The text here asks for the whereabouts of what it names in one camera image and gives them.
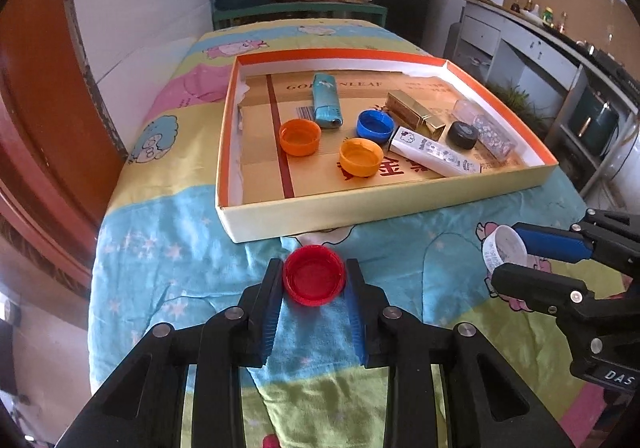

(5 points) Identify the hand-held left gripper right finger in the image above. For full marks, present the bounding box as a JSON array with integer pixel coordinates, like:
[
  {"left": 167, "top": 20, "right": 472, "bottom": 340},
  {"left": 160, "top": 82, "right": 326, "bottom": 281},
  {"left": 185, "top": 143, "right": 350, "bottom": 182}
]
[{"left": 347, "top": 260, "right": 576, "bottom": 448}]

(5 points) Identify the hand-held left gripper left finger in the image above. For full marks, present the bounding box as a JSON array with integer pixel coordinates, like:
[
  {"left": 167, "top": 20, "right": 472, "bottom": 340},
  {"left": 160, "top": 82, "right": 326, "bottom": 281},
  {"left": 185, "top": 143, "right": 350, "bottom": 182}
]
[{"left": 55, "top": 258, "right": 285, "bottom": 448}]

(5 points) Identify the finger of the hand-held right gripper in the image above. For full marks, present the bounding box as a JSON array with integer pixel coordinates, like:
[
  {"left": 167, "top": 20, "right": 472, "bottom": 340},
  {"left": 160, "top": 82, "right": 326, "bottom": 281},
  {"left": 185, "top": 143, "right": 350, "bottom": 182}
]
[
  {"left": 512, "top": 209, "right": 640, "bottom": 274},
  {"left": 490, "top": 262, "right": 597, "bottom": 317}
]

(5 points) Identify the white bottle cap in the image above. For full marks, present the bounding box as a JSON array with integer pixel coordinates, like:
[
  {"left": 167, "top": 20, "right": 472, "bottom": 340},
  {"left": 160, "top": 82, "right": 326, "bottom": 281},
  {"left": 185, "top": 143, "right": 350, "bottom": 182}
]
[{"left": 481, "top": 224, "right": 530, "bottom": 274}]

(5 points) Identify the red bottle cap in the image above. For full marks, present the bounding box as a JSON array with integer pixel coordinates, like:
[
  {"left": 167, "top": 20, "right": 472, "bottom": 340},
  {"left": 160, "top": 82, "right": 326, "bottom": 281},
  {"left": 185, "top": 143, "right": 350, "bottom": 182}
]
[{"left": 282, "top": 244, "right": 347, "bottom": 306}]

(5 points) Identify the shallow orange-rimmed box tray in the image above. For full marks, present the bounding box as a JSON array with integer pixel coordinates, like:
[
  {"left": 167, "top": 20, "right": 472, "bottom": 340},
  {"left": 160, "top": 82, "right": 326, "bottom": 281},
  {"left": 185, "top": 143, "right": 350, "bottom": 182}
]
[{"left": 215, "top": 53, "right": 560, "bottom": 244}]

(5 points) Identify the black round cap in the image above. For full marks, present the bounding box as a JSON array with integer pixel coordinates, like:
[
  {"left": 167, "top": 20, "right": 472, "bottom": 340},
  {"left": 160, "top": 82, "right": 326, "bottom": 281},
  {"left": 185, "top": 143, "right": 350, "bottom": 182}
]
[{"left": 446, "top": 121, "right": 479, "bottom": 149}]

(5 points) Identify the white patterned small box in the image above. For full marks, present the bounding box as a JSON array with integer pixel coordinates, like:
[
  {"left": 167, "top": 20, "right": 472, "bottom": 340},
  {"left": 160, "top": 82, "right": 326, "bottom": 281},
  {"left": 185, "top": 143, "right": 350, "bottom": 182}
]
[{"left": 389, "top": 126, "right": 482, "bottom": 177}]

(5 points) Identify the orange bottle cap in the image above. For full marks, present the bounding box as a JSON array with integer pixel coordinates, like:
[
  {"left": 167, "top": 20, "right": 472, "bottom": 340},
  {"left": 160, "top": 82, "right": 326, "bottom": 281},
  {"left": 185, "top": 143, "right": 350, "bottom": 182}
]
[
  {"left": 339, "top": 138, "right": 383, "bottom": 177},
  {"left": 278, "top": 119, "right": 322, "bottom": 157}
]

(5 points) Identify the gold small box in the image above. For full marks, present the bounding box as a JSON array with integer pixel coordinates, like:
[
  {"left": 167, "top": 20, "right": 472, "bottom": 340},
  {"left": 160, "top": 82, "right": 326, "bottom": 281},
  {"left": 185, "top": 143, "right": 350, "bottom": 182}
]
[{"left": 384, "top": 90, "right": 447, "bottom": 141}]

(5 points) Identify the blue bottle cap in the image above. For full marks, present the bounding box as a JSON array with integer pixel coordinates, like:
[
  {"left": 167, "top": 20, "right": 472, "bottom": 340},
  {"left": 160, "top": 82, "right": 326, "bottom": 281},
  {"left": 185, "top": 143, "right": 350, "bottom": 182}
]
[{"left": 356, "top": 109, "right": 396, "bottom": 140}]

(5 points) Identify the teal lighter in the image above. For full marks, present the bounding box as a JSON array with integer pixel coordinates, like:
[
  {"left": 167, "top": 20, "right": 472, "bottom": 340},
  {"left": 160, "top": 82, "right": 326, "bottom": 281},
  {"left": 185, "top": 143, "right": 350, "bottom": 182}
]
[{"left": 312, "top": 73, "right": 345, "bottom": 130}]

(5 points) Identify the cartoon printed blanket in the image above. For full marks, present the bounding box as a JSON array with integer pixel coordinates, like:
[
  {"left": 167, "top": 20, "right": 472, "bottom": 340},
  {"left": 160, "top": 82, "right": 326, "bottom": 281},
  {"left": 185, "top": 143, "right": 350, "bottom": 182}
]
[{"left": 90, "top": 18, "right": 606, "bottom": 448}]

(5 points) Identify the printed cardboard liner sheet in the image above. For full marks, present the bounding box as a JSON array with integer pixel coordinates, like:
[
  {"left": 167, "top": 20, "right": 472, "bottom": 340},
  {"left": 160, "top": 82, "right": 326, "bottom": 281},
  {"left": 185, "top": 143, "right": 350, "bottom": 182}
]
[{"left": 237, "top": 73, "right": 531, "bottom": 204}]

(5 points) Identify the white kitchen counter cabinet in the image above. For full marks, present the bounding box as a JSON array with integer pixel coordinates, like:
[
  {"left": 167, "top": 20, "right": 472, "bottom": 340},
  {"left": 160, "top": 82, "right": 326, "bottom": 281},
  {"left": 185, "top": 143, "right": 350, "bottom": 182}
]
[{"left": 452, "top": 0, "right": 640, "bottom": 189}]

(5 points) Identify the green bench table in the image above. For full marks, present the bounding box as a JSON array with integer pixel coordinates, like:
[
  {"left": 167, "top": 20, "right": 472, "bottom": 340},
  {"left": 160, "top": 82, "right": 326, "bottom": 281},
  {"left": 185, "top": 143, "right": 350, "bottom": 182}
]
[{"left": 212, "top": 2, "right": 390, "bottom": 31}]

